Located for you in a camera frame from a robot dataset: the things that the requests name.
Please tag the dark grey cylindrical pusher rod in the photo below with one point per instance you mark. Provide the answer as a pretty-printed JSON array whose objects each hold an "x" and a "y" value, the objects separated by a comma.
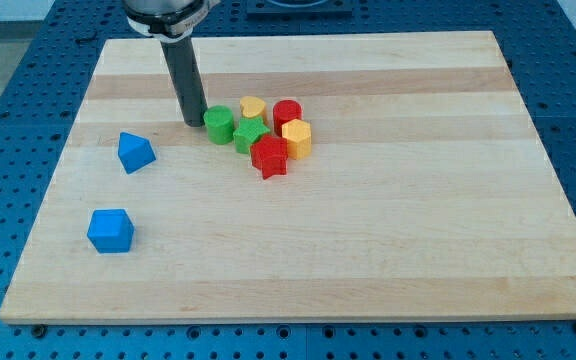
[{"x": 186, "y": 80}]

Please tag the blue triangle block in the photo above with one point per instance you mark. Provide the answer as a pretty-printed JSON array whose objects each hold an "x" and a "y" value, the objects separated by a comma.
[{"x": 134, "y": 152}]

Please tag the green cylinder block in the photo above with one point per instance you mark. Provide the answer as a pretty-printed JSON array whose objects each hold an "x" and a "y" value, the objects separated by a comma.
[{"x": 219, "y": 123}]

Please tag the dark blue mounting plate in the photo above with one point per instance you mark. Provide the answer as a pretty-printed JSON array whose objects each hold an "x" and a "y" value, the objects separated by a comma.
[{"x": 258, "y": 9}]

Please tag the yellow heart block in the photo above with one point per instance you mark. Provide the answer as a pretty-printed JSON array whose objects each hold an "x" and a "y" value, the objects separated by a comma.
[{"x": 252, "y": 107}]

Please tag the green star block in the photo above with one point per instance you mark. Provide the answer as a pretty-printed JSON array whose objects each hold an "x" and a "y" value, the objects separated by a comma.
[{"x": 248, "y": 132}]

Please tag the red cylinder block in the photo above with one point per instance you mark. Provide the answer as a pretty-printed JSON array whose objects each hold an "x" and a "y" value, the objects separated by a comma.
[{"x": 285, "y": 111}]

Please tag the red star block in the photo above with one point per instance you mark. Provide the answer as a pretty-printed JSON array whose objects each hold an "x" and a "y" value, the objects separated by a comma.
[{"x": 269, "y": 155}]

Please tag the yellow hexagon block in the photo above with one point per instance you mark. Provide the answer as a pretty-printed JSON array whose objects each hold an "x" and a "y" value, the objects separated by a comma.
[{"x": 298, "y": 135}]

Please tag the blue cube block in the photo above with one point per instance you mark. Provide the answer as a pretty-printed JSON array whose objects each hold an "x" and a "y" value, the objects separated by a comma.
[{"x": 110, "y": 231}]

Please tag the light wooden board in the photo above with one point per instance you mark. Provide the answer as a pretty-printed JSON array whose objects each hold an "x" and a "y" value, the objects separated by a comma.
[{"x": 428, "y": 194}]

